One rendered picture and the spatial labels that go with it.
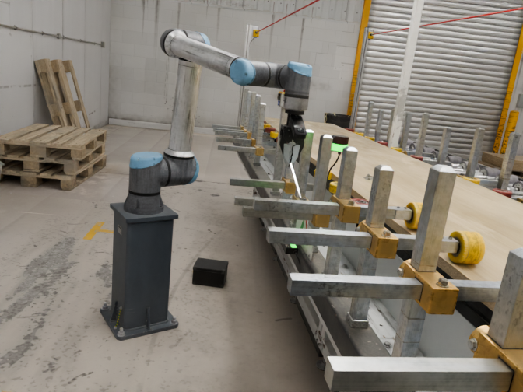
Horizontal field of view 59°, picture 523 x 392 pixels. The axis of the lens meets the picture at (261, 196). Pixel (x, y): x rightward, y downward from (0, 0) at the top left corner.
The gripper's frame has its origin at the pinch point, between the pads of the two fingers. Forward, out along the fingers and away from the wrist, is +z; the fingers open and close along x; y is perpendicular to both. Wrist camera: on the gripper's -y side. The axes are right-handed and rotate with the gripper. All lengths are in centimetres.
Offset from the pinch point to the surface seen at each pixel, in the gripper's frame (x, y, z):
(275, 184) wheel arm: -1.2, 28.6, 15.1
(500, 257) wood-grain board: -44, -65, 8
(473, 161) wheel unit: -116, 62, 2
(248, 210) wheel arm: 16.6, -21.4, 12.6
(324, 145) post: -7.1, -17.6, -10.6
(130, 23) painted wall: 160, 786, -95
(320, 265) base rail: -8.3, -29.2, 27.9
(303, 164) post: -7.2, 7.4, 1.1
